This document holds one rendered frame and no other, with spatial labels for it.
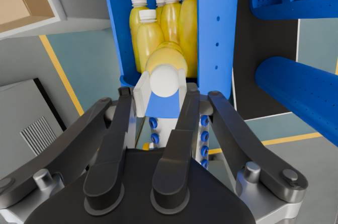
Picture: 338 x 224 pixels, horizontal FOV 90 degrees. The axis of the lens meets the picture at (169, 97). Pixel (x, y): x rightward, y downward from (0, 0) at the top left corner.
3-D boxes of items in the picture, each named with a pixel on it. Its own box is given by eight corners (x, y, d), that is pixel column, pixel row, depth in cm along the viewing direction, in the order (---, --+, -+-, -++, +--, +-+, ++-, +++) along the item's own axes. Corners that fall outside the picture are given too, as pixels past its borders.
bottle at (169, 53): (170, 76, 42) (167, 113, 25) (148, 57, 40) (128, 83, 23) (190, 54, 39) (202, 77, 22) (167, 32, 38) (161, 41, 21)
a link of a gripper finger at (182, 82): (178, 87, 16) (186, 87, 16) (178, 68, 22) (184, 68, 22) (180, 116, 17) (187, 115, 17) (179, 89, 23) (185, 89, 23)
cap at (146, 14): (156, 16, 41) (155, 8, 40) (156, 16, 38) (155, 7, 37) (140, 18, 41) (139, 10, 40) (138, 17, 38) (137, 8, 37)
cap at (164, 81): (166, 98, 24) (166, 104, 22) (144, 81, 23) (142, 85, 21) (185, 78, 23) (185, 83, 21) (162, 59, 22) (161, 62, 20)
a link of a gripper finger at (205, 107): (187, 102, 14) (223, 100, 14) (185, 82, 19) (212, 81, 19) (187, 117, 15) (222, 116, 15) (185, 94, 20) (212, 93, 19)
